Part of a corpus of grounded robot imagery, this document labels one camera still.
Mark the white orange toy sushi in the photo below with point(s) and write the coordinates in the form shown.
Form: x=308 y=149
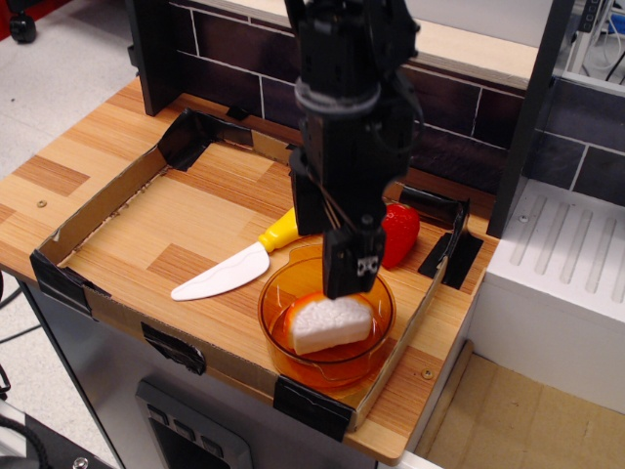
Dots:
x=314 y=322

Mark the grey oven control panel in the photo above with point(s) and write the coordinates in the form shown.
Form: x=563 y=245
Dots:
x=186 y=438

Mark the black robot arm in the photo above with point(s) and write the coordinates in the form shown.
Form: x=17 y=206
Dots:
x=348 y=50

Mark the white ribbed sink drainboard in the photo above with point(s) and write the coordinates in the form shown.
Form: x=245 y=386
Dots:
x=551 y=305

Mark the dark grey right post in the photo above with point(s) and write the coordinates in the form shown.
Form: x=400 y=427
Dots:
x=536 y=91

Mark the red toy strawberry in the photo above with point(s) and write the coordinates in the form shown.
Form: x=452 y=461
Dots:
x=402 y=226

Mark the orange transparent plastic pot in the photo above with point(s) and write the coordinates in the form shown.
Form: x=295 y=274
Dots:
x=334 y=367

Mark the black caster wheel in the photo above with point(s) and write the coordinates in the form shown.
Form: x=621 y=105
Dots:
x=22 y=28

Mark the yellow white toy knife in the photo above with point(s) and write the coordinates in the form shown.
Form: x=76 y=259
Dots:
x=242 y=267

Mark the light wood shelf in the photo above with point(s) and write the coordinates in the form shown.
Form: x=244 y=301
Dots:
x=446 y=49

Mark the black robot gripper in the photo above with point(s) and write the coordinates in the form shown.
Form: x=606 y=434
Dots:
x=338 y=177

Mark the cardboard fence with black tape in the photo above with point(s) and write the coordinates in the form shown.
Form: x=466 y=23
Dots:
x=194 y=248

